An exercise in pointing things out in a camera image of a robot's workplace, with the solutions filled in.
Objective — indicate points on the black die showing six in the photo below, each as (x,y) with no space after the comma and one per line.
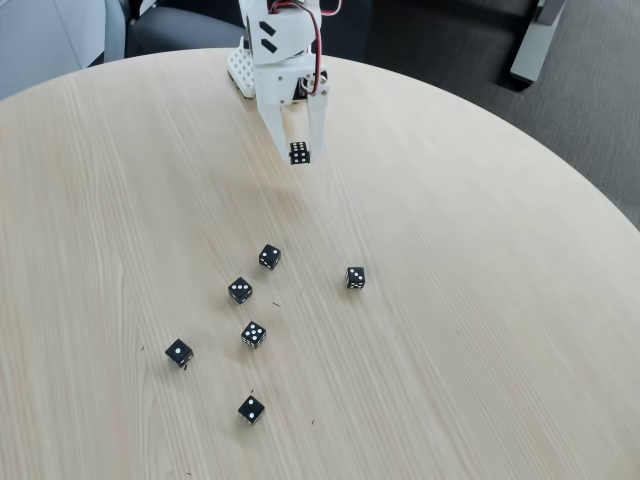
(299,152)

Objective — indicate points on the dark grey office chair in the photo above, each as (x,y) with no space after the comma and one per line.
(175,32)

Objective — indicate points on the black die showing two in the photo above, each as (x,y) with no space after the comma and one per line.
(269,256)
(251,409)

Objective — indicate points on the dark upholstered seat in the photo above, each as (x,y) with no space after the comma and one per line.
(440,40)

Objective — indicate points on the black die showing three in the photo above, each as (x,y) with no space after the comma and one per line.
(355,277)
(240,289)

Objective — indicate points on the black die showing five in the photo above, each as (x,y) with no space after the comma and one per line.
(253,335)

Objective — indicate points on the grey desk leg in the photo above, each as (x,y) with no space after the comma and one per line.
(532,45)

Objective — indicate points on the white cabinet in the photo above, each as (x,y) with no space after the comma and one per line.
(40,40)

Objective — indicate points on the black die showing one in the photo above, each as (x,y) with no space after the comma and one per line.
(179,353)

